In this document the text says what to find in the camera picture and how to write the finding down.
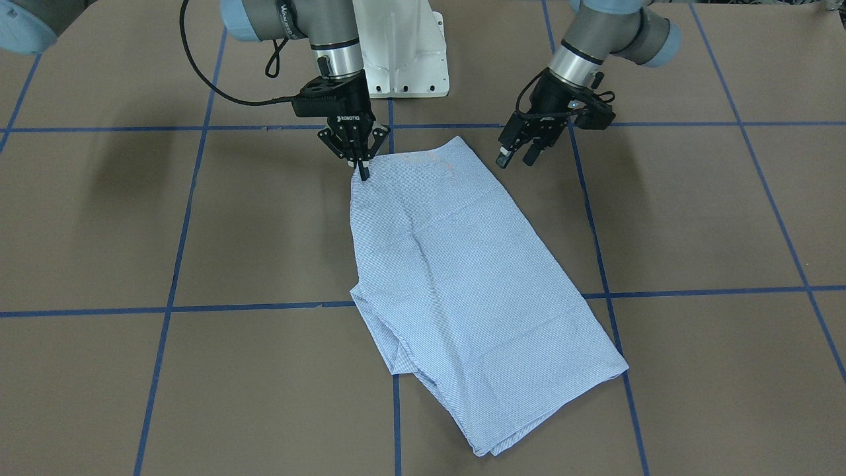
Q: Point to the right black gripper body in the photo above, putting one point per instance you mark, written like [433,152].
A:
[349,114]

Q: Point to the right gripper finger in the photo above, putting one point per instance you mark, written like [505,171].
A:
[374,141]
[344,139]

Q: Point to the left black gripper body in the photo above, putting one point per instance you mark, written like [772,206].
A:
[548,99]

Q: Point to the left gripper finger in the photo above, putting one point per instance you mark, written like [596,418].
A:
[511,139]
[537,147]

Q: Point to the blue striped button shirt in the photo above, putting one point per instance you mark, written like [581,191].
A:
[457,289]

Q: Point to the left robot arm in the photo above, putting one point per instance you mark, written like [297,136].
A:
[601,29]

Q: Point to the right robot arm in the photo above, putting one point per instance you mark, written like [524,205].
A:
[31,27]

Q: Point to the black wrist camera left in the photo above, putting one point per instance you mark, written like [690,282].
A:
[594,111]

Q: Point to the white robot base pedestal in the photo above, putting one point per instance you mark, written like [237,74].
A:
[404,49]

